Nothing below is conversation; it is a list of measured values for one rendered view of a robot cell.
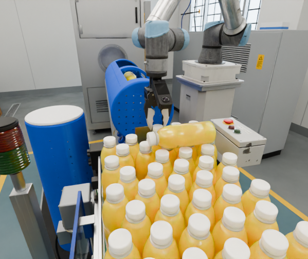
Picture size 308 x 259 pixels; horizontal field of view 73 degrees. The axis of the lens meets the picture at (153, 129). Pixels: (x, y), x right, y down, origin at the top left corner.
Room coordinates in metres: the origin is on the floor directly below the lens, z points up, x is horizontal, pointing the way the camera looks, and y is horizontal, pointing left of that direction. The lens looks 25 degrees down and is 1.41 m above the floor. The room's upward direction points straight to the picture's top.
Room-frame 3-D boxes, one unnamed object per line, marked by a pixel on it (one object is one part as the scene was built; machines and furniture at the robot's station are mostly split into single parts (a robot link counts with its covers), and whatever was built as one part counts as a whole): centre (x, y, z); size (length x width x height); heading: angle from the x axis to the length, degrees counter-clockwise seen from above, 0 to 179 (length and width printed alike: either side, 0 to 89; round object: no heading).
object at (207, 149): (0.55, -0.16, 1.09); 0.04 x 0.04 x 0.02
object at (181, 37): (0.82, -0.06, 1.39); 0.11 x 0.11 x 0.08; 51
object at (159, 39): (0.73, -0.01, 1.39); 0.09 x 0.08 x 0.11; 141
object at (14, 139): (0.36, 0.29, 1.23); 0.06 x 0.06 x 0.04
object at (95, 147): (0.73, 0.22, 0.95); 0.10 x 0.07 x 0.10; 104
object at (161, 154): (0.52, -0.02, 1.09); 0.04 x 0.04 x 0.02
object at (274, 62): (3.19, -1.00, 0.72); 2.15 x 0.54 x 1.45; 22
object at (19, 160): (0.36, 0.29, 1.18); 0.06 x 0.06 x 0.05
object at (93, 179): (0.55, 0.19, 0.94); 0.03 x 0.02 x 0.08; 14
